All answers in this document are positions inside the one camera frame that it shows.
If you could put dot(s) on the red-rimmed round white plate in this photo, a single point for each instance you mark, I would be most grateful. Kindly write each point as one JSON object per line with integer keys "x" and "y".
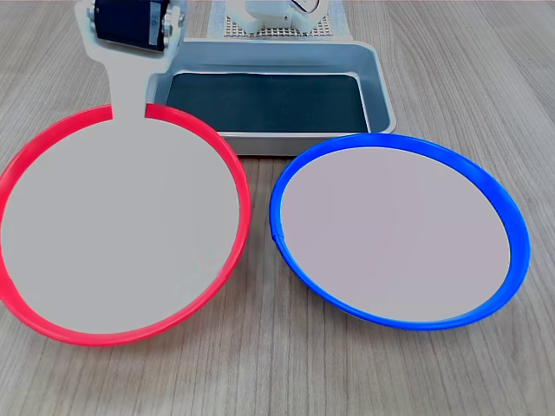
{"x": 121, "y": 216}

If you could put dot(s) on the black mat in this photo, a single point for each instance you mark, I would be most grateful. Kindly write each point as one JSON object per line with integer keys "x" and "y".
{"x": 269, "y": 104}

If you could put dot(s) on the steel tray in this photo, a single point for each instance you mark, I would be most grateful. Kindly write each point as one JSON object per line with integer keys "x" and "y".
{"x": 303, "y": 145}

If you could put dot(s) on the blue-rimmed round white plate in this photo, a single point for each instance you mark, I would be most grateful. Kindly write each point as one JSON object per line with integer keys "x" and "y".
{"x": 390, "y": 234}

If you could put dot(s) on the pale perforated base plate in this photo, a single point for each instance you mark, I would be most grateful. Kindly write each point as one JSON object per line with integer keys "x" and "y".
{"x": 277, "y": 32}

